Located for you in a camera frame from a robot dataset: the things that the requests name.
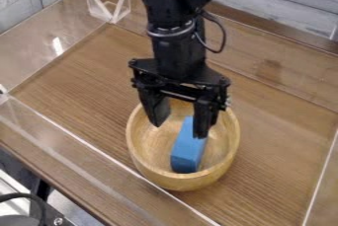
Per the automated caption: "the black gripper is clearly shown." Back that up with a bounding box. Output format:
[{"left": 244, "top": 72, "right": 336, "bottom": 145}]
[{"left": 130, "top": 22, "right": 230, "bottom": 139}]

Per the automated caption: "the blue rectangular block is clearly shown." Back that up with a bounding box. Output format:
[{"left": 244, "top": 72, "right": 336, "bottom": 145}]
[{"left": 170, "top": 116, "right": 208, "bottom": 174}]

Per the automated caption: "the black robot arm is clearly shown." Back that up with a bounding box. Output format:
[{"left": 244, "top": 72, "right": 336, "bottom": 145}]
[{"left": 129, "top": 0, "right": 232, "bottom": 138}]

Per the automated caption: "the brown wooden bowl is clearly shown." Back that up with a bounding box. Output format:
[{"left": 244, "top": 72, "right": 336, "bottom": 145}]
[{"left": 126, "top": 100, "right": 241, "bottom": 191}]

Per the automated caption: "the clear acrylic triangle bracket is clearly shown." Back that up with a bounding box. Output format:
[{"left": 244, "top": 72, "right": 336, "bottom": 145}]
[{"left": 86, "top": 0, "right": 132, "bottom": 25}]

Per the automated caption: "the black metal table bracket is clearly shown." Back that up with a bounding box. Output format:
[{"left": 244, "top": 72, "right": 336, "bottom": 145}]
[{"left": 30, "top": 200, "right": 74, "bottom": 226}]

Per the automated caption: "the black cable under table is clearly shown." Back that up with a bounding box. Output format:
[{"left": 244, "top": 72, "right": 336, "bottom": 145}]
[{"left": 0, "top": 193, "right": 49, "bottom": 226}]

